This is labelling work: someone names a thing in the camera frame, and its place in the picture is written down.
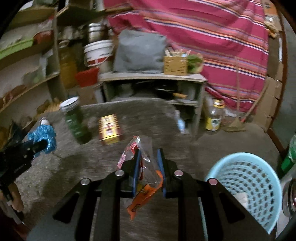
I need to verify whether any blue plastic bag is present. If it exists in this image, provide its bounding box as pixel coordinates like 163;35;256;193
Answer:
27;125;57;154

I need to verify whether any orange cartoon snack bag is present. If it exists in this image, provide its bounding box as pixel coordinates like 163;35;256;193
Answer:
117;136;164;220

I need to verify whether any white crumpled paper napkin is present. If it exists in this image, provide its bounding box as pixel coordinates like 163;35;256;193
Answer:
234;192;248;209

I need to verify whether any light blue plastic basket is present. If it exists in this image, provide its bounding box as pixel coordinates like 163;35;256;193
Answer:
205;152;282;233

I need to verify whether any small clear spice bottle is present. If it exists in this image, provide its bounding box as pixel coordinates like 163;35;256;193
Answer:
39;118;51;126

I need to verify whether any yellow red cardboard box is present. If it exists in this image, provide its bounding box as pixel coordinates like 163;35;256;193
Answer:
98;114;123;146

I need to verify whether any green-labelled clear jar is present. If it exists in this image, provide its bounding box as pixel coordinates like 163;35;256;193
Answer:
60;96;92;145

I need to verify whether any wooden curved shelf unit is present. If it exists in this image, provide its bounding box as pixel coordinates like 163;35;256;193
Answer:
1;6;66;128

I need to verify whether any yellow-labelled oil bottle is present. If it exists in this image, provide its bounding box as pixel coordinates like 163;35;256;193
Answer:
205;99;225;134

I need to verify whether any red plastic basket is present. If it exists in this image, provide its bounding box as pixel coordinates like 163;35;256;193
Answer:
75;68;99;87

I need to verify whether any green plastic tray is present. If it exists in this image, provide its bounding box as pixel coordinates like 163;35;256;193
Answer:
0;39;34;59

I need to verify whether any large cooking oil bottle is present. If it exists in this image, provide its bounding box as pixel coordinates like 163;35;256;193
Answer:
58;40;78;89

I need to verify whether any grey wooden cabinet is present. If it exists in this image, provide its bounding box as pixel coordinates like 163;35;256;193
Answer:
99;72;208;141

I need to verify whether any white plastic bucket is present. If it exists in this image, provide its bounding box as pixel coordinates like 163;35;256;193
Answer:
84;40;114;73

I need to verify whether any grey fabric cover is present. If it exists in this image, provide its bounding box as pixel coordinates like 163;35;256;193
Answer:
113;30;167;73

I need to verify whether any stainless steel pot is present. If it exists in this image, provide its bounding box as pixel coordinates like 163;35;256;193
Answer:
87;23;106;43

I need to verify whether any striped red curtain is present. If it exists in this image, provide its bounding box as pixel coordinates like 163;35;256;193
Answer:
104;0;268;112

